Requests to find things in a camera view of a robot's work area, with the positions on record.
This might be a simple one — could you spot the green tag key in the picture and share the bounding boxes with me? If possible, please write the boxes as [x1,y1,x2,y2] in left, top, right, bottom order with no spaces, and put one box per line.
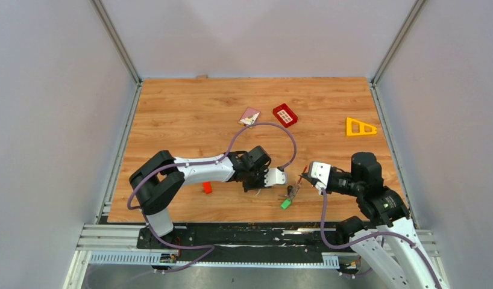
[280,199,292,210]

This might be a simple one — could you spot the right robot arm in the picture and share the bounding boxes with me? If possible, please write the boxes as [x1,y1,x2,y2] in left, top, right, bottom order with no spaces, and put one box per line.
[301,152,448,288]

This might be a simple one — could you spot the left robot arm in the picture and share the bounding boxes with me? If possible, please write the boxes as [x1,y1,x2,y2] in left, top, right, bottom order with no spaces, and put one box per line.
[129,146,286,249]

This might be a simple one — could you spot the red rectangular block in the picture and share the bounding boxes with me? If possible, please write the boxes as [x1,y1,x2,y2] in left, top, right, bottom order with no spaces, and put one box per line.
[203,182,213,194]

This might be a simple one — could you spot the yellow triangular brick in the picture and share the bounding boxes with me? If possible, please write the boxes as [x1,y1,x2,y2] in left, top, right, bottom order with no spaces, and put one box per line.
[345,117,377,137]

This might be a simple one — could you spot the playing card box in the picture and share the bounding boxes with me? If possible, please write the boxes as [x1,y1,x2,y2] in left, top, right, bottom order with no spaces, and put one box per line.
[238,107,260,126]

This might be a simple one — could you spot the red window brick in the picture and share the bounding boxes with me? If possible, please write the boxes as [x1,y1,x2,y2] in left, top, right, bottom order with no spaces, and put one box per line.
[272,103,298,128]

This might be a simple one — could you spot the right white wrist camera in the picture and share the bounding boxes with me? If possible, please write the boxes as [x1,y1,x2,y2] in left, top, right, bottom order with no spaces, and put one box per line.
[308,161,331,195]

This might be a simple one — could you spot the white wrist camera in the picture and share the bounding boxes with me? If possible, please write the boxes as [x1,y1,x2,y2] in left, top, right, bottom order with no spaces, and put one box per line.
[308,161,331,195]
[264,167,287,188]

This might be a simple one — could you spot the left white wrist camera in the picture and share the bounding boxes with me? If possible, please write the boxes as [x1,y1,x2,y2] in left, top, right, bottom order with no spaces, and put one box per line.
[264,167,287,188]

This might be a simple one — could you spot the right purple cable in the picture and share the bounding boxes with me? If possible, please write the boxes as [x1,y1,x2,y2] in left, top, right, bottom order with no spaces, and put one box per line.
[319,189,444,289]

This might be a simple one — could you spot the white slotted cable duct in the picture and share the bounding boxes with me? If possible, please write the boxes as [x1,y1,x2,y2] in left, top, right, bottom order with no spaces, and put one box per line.
[89,251,341,270]

